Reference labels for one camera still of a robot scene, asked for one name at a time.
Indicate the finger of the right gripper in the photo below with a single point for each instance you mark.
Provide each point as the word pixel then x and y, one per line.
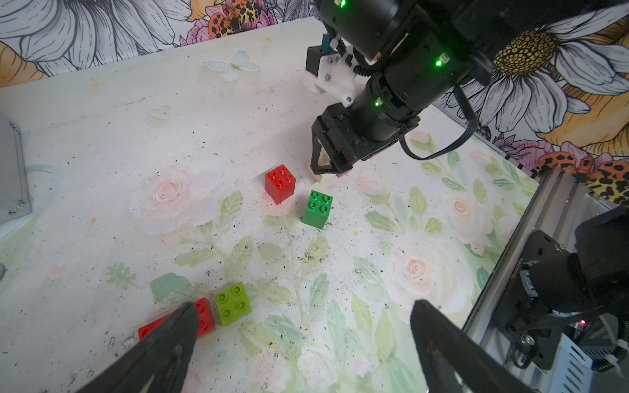
pixel 318 165

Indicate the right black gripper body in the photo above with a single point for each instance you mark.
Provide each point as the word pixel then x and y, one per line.
pixel 344 138

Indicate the white long lego brick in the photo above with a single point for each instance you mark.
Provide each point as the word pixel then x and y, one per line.
pixel 322 161

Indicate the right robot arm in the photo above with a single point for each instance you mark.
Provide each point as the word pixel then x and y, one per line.
pixel 502 62

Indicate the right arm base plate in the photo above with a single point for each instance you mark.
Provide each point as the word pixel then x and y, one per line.
pixel 546 288

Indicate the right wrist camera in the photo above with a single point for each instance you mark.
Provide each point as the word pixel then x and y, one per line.
pixel 332 68

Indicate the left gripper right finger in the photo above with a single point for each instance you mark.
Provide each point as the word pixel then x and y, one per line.
pixel 451 361

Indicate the red long lego brick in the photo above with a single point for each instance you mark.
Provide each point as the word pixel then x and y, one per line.
pixel 206 321

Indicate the aluminium front rail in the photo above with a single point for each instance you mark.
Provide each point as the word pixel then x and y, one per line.
pixel 593 351

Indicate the red tall lego brick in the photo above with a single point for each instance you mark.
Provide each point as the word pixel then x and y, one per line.
pixel 280 184

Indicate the lime green lego brick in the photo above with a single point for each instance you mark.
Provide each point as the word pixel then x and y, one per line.
pixel 232 304

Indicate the silver metal case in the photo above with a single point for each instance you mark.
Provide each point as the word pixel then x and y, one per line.
pixel 13 187

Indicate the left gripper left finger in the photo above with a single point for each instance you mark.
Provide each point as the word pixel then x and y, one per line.
pixel 158 363

